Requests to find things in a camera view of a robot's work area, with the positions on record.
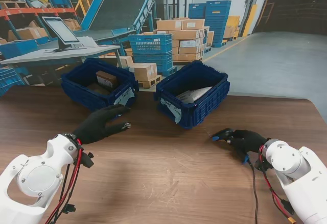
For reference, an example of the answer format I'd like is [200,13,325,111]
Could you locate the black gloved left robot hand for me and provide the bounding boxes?
[73,104,132,145]

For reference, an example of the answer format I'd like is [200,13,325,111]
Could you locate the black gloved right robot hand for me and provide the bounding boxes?
[226,129,268,164]

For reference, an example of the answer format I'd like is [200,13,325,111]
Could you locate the black and blue barcode scanner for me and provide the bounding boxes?
[212,128,253,165]

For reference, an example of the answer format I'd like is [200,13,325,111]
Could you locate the small cardboard box with label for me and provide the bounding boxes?
[86,82,111,94]

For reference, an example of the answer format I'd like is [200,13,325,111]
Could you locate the brown cardboard parcel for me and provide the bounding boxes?
[96,70,118,88]

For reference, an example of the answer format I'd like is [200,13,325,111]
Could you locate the white padded mailer bag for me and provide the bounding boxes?
[175,86,213,102]

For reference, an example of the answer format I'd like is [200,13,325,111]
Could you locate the blue bin boxed parcels label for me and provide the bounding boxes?
[61,57,139,119]

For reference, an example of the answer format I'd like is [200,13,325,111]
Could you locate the handwritten boxed parcels paper label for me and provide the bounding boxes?
[113,87,135,107]

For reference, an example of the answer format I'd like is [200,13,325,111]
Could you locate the blue ribbed plastic bin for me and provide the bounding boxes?
[153,60,230,130]

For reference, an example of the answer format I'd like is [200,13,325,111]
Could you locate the crumpled handwritten paper label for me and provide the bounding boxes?
[159,98,182,125]

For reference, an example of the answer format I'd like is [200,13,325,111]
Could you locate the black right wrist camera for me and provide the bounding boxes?
[255,157,273,171]

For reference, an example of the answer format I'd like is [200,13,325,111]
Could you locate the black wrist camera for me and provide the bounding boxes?
[255,157,273,171]
[81,152,95,169]

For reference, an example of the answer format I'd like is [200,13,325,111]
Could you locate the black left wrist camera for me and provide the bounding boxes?
[81,152,95,169]

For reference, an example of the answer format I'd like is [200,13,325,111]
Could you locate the black scanner cable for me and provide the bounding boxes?
[249,162,259,224]

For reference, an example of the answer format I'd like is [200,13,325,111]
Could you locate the red black left arm cables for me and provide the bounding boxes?
[44,139,84,224]

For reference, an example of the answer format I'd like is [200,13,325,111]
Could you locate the red black arm cables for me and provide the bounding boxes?
[256,144,297,224]
[44,139,84,224]

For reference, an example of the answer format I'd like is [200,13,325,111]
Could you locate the red black right arm cables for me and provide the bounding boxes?
[256,144,297,224]

